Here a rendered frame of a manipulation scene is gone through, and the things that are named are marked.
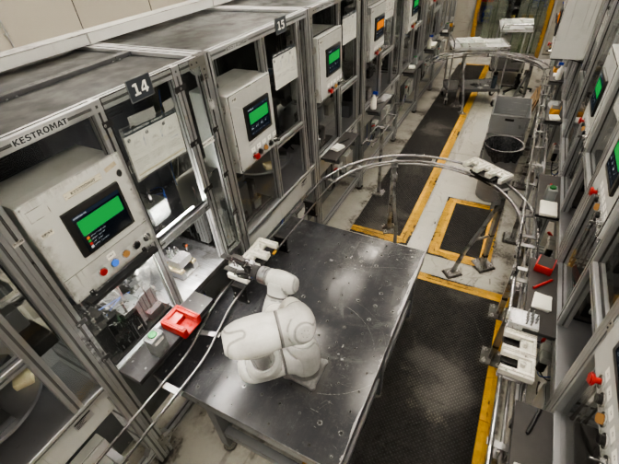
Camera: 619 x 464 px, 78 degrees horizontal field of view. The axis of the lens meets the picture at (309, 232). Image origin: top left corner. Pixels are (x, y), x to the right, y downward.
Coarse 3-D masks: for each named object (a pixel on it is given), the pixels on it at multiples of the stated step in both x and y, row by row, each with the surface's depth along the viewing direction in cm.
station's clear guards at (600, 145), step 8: (616, 96) 197; (616, 104) 190; (608, 112) 204; (616, 112) 186; (608, 120) 200; (616, 120) 183; (608, 128) 196; (600, 136) 208; (608, 136) 192; (600, 144) 204; (576, 152) 260; (592, 152) 215; (600, 152) 199; (576, 160) 253; (592, 160) 210; (568, 168) 270; (576, 168) 246; (592, 168) 205; (568, 176) 263; (568, 184) 255
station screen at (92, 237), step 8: (112, 192) 149; (104, 200) 147; (120, 200) 153; (88, 208) 142; (96, 208) 144; (80, 216) 139; (112, 216) 152; (120, 216) 155; (128, 216) 158; (104, 224) 149; (112, 224) 153; (120, 224) 156; (80, 232) 141; (96, 232) 147; (104, 232) 150; (112, 232) 154; (88, 240) 145; (96, 240) 148; (104, 240) 151; (88, 248) 146
